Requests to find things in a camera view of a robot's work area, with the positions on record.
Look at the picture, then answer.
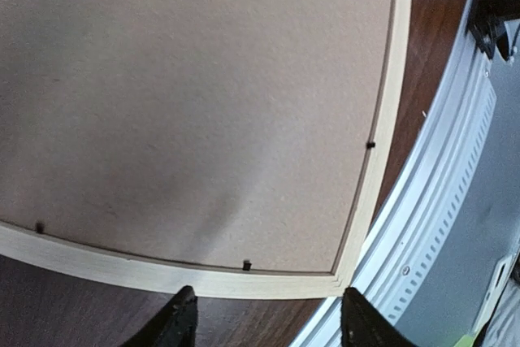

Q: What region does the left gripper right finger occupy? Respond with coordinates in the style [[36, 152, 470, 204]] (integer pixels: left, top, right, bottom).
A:
[[340, 287, 414, 347]]

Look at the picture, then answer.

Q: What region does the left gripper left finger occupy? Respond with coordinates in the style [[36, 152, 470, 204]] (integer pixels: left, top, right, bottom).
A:
[[122, 285, 198, 347]]

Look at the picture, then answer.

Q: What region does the light wooden picture frame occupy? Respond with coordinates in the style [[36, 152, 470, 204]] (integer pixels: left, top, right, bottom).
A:
[[1, 0, 411, 300]]

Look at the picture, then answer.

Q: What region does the brown backing board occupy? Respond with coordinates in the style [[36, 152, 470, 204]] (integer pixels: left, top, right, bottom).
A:
[[1, 0, 390, 272]]

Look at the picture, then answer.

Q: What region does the aluminium front rail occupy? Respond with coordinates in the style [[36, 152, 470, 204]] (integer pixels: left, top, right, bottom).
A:
[[290, 0, 520, 347]]

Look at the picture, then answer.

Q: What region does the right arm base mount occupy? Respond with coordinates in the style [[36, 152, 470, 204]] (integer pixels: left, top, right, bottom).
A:
[[467, 0, 519, 62]]

